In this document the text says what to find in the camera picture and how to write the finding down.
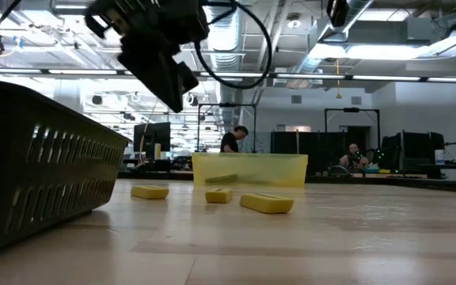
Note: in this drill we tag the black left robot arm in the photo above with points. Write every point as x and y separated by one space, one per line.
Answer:
133 16

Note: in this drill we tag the grey dome device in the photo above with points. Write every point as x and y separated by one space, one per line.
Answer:
339 171

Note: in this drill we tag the black round ceiling fixture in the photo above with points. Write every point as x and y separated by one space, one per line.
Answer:
97 100

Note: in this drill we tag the black equipment rack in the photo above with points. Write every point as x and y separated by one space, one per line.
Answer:
414 146

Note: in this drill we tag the yellow eraser block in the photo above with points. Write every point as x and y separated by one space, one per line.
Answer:
219 196
266 204
150 192

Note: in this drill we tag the white bottle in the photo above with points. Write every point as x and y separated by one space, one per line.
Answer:
439 157

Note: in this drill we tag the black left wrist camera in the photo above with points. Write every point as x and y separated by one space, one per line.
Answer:
184 20

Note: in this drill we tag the person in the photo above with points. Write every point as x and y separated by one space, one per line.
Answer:
230 142
354 160

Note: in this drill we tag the translucent yellow plastic bin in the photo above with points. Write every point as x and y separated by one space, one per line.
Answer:
275 170

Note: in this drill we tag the grey fabric partition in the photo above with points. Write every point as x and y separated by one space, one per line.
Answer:
261 142

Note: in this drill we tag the black aluminium table frame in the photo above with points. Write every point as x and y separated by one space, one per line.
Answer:
410 183

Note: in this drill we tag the yellow hanging pendant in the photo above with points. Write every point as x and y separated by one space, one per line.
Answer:
338 96

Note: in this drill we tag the black rig frame stand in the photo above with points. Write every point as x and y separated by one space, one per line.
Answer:
228 105
350 109

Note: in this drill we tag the black computer monitor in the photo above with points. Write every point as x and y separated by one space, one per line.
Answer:
150 136

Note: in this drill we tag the black partition panels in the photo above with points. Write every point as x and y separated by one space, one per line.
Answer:
311 148

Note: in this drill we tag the small yellow card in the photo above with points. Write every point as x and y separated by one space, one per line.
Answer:
158 151

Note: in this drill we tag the silver ribbed ventilation duct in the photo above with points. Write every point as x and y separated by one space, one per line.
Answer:
222 35
360 6

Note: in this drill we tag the black perforated plastic basket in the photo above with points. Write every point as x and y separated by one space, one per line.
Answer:
54 166

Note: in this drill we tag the white round ceiling sensor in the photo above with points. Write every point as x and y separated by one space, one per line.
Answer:
294 23

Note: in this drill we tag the long ceiling light strip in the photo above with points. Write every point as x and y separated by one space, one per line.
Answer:
81 71

